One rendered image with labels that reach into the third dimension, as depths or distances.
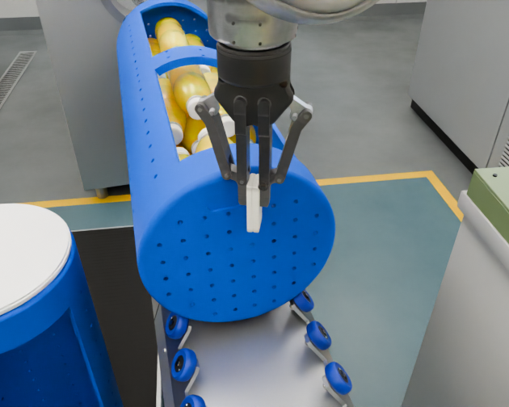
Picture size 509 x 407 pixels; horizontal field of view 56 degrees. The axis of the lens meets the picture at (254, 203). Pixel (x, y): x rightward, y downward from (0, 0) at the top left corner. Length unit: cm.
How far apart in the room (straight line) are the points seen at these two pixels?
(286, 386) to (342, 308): 137
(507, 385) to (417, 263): 138
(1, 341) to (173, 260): 28
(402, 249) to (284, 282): 171
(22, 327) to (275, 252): 38
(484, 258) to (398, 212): 165
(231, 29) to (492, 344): 80
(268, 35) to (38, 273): 51
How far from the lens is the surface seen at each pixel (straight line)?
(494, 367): 107
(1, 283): 81
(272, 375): 75
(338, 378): 70
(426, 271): 234
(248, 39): 46
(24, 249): 85
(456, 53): 319
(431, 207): 275
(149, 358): 176
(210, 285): 71
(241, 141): 54
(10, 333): 80
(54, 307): 81
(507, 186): 99
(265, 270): 71
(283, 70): 49
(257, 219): 59
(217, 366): 76
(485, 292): 104
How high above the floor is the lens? 155
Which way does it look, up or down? 37 degrees down
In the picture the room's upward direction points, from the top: straight up
